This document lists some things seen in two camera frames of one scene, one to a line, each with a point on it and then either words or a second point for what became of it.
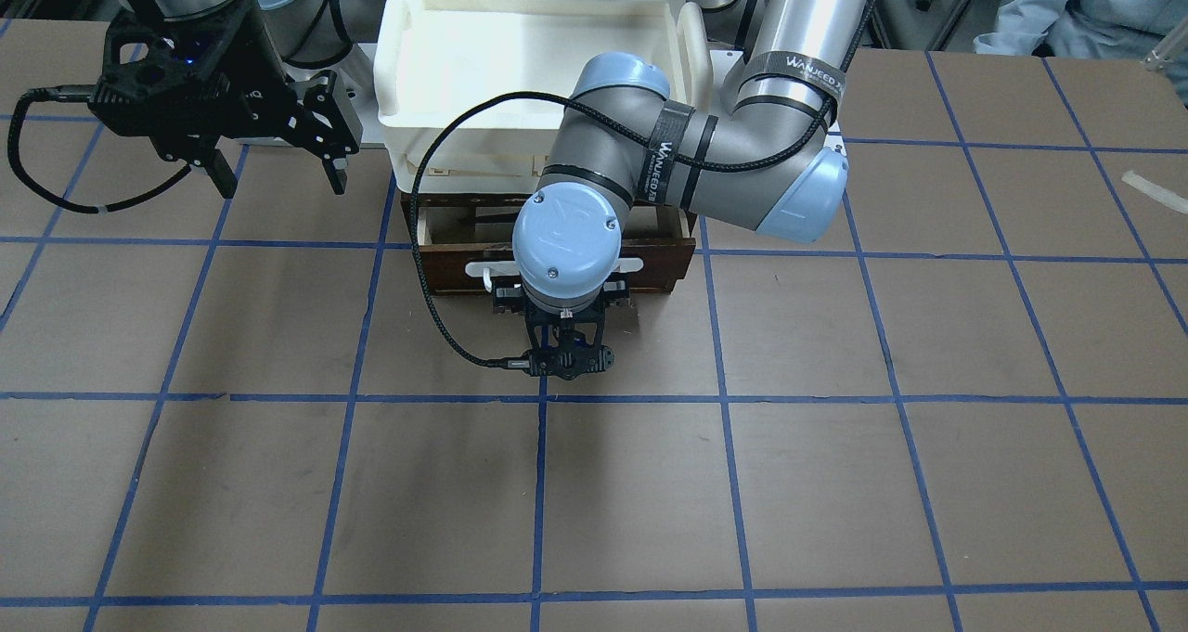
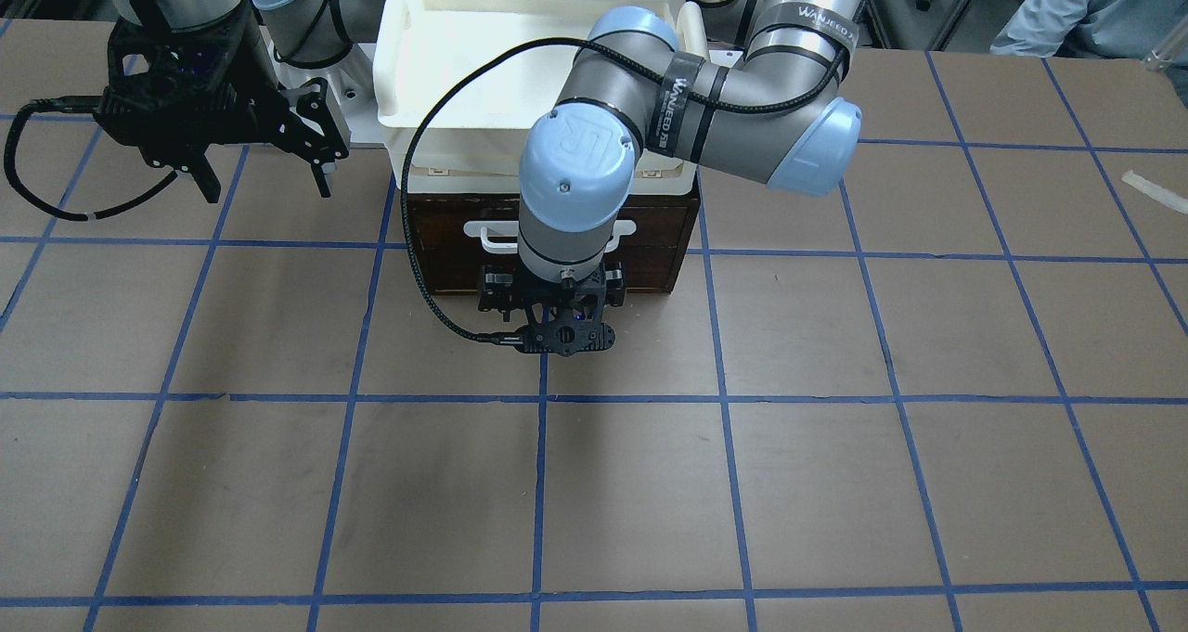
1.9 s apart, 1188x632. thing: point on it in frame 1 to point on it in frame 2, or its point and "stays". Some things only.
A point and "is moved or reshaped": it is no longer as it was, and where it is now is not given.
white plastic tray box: x=436 y=46 stays
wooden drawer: x=659 y=236 is moved or reshaped
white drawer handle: x=490 y=269 is moved or reshaped
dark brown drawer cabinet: x=458 y=243 stays
